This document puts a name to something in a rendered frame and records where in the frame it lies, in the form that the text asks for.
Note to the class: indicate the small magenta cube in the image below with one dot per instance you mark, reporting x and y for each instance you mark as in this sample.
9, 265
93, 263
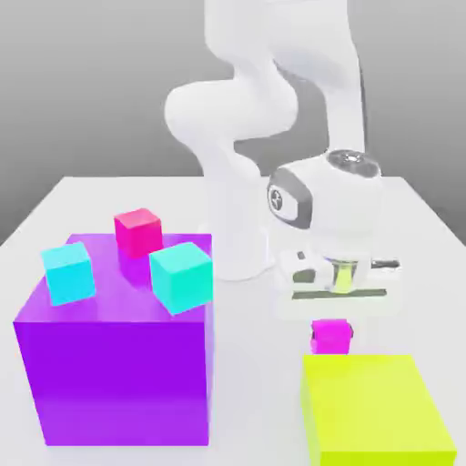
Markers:
330, 336

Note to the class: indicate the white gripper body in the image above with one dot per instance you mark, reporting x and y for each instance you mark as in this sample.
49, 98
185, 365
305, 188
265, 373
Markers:
338, 304

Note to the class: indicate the large purple box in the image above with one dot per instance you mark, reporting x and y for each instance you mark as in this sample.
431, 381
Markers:
116, 364

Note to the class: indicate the small teal cube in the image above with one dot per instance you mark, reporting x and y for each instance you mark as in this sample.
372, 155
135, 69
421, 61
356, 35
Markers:
182, 278

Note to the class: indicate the small red cube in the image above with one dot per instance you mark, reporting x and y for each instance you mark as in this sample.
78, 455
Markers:
138, 233

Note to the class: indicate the small cyan cube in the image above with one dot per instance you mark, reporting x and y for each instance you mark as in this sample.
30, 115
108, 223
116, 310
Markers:
69, 275

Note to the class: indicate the large yellow box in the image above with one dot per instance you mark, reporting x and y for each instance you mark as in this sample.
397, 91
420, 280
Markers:
375, 407

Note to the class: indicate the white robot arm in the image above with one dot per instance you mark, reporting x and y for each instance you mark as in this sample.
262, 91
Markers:
233, 109

